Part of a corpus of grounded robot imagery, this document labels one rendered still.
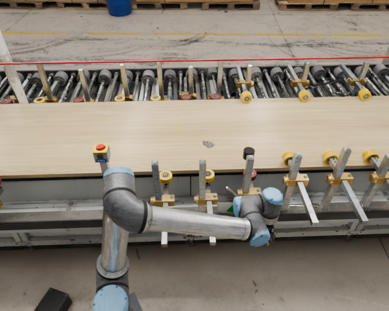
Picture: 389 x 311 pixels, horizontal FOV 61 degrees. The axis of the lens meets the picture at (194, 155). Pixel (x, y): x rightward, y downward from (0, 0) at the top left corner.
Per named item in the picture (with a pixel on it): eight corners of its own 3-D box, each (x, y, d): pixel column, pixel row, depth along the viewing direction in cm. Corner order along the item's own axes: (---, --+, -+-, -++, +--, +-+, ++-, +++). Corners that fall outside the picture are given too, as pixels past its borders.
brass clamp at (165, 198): (174, 207, 192) (174, 201, 189) (151, 208, 192) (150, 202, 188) (174, 199, 197) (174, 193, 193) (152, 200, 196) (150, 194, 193)
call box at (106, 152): (109, 163, 167) (106, 152, 162) (95, 163, 167) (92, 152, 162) (111, 154, 172) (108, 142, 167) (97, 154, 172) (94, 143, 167)
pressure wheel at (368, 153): (362, 161, 201) (371, 165, 203) (373, 152, 196) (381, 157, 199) (358, 154, 205) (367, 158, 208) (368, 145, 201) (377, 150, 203)
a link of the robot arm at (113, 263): (95, 300, 157) (97, 190, 111) (96, 267, 170) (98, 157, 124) (128, 296, 162) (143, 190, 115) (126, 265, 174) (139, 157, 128)
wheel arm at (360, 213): (367, 224, 165) (370, 219, 162) (360, 224, 165) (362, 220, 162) (331, 157, 202) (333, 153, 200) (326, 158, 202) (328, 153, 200)
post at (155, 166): (163, 221, 203) (157, 163, 171) (157, 221, 202) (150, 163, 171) (163, 216, 205) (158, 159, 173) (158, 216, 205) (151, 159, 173)
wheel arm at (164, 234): (168, 248, 172) (167, 243, 169) (161, 248, 172) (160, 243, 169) (169, 186, 204) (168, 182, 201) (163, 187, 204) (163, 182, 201)
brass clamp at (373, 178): (394, 184, 187) (398, 178, 183) (371, 185, 186) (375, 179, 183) (389, 176, 191) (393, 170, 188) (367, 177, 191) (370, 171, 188)
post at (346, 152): (327, 209, 201) (352, 149, 170) (322, 210, 201) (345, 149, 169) (325, 205, 204) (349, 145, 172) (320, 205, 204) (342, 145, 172)
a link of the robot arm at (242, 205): (239, 213, 137) (267, 208, 139) (231, 192, 146) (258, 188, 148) (237, 226, 144) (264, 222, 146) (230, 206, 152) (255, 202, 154)
